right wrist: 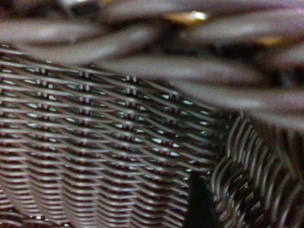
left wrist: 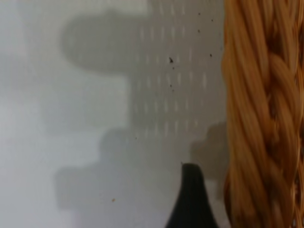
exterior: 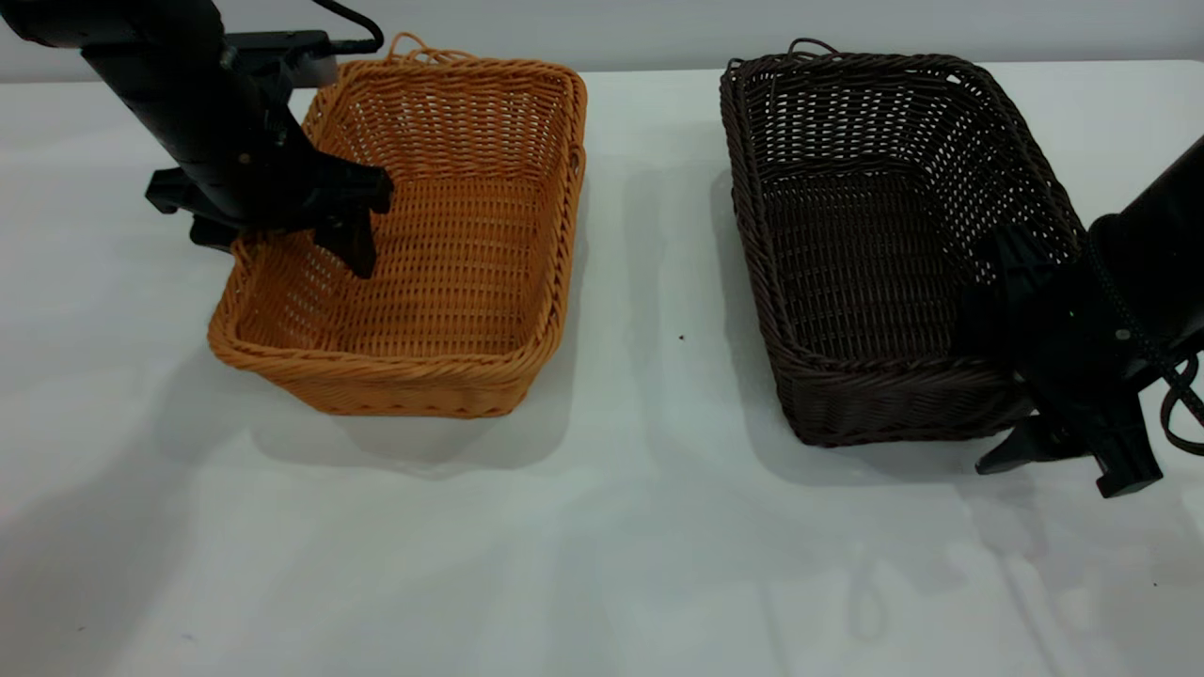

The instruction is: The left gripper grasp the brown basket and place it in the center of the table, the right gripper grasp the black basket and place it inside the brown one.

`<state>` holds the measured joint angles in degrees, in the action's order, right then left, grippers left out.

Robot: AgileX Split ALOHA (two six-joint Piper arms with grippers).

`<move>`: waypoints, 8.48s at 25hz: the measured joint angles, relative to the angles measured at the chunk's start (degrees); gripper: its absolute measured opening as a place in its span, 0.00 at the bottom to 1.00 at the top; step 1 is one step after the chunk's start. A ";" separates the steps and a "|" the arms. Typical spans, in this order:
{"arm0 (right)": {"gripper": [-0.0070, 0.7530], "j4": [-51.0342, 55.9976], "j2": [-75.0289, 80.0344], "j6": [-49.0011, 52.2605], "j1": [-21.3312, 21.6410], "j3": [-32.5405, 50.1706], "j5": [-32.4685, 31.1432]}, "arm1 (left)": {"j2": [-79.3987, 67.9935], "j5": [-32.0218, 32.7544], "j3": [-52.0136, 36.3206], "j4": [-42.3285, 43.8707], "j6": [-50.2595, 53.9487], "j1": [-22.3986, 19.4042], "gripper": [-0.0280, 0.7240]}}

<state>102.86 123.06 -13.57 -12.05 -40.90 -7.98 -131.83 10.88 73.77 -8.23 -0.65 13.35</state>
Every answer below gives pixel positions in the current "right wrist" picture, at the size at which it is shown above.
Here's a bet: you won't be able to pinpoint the dark brown wicker basket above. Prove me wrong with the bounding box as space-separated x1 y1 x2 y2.
0 0 304 228

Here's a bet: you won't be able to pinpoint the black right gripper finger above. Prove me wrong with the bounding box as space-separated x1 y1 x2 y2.
187 171 219 228

